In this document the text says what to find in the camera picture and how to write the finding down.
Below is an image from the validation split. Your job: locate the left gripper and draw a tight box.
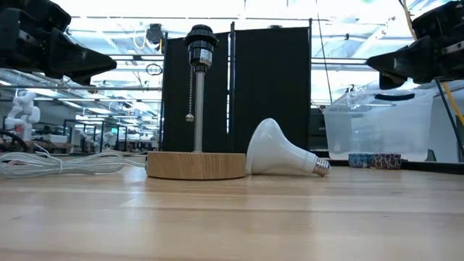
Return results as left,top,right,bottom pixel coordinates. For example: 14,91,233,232
0,0,117,86

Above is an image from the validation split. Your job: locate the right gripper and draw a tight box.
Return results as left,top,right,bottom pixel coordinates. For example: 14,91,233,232
366,0,464,91

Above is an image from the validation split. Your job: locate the white flood lightbulb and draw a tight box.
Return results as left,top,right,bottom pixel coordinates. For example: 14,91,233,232
245,117,332,178

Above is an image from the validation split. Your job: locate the wooden base table lamp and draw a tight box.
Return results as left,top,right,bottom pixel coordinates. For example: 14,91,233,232
146,24,248,181

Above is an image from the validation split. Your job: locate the clear plastic storage bin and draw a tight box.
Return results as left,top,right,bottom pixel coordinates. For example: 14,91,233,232
322,88,435,161

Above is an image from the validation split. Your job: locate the white robot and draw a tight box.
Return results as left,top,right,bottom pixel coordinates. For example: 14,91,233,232
4,90,41,141

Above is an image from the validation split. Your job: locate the black curved tube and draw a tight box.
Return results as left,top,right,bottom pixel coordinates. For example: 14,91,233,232
0,129,28,153

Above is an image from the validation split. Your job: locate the blue patterned roll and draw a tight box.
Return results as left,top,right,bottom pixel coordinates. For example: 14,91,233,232
347,152,376,168

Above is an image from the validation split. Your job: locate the black partition panel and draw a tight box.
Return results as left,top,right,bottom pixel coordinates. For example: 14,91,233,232
228,21,313,158
161,31,231,153

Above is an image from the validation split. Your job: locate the yellow hanging cable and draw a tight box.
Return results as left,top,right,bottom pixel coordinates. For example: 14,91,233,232
400,0,464,126

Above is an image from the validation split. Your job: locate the thin black hanging cable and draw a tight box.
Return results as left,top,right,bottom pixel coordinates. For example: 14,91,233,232
315,0,333,106

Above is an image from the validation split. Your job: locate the ceiling cable reel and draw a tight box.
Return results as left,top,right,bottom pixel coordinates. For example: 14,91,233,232
146,22,165,45

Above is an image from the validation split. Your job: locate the clear lamp power cord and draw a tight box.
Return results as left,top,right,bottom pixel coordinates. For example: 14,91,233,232
0,144,149,179

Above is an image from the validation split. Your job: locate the black aluminium table frame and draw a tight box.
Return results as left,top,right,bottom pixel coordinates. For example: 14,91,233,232
0,152,464,175

